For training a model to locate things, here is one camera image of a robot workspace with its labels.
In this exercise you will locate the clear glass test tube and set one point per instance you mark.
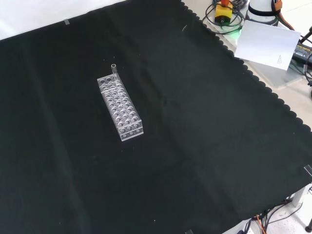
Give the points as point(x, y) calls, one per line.
point(113, 71)

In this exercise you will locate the clear plastic test tube rack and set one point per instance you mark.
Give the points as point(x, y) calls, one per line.
point(122, 109)

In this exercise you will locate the black bench cloth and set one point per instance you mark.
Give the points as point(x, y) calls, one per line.
point(156, 136)

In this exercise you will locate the clear tape piece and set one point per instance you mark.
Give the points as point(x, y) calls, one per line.
point(308, 169)
point(67, 22)
point(189, 231)

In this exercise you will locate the yellow stop button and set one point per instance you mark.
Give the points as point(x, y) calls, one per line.
point(223, 13)

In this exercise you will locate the pale board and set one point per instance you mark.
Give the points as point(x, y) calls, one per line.
point(265, 45)

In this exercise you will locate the black power adapter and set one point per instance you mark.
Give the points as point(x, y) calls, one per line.
point(302, 52)

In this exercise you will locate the white table leg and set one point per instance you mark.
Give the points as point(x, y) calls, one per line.
point(299, 197)

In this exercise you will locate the grey metal base plate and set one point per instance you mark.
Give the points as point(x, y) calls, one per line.
point(275, 75)

